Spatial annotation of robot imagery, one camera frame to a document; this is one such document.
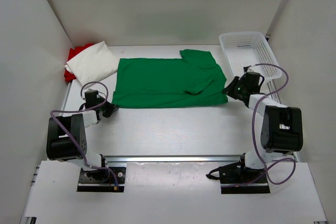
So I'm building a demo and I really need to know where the red t-shirt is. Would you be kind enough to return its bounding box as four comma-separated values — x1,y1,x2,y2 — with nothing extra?
64,44,93,83

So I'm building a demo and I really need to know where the white t-shirt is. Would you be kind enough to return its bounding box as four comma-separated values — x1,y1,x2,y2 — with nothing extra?
73,41,119,86

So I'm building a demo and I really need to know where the green t-shirt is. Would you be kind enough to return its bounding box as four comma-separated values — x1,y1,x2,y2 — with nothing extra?
112,49,228,109

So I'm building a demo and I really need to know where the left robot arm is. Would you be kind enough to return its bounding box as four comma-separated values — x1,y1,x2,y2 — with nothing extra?
46,89,118,182

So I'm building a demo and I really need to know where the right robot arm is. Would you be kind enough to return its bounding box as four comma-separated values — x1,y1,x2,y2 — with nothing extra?
222,72,303,182

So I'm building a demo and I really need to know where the white plastic basket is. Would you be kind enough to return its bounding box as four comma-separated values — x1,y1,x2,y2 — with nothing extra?
219,31,282,84

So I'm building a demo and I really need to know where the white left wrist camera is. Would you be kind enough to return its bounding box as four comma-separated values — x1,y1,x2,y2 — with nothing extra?
84,89,96,100

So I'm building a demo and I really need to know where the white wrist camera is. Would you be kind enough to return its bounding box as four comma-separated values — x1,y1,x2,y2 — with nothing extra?
84,89,96,100
243,66,254,73

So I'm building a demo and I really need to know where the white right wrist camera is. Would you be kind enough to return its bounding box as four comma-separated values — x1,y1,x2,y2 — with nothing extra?
243,66,254,73

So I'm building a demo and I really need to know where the aluminium table edge rail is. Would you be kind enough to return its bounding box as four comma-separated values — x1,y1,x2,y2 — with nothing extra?
105,155,240,163

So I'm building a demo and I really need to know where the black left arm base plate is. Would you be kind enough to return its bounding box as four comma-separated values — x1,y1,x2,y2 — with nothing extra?
77,166,127,193

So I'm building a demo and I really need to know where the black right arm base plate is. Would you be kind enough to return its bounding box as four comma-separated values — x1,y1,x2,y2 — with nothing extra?
206,161,270,195

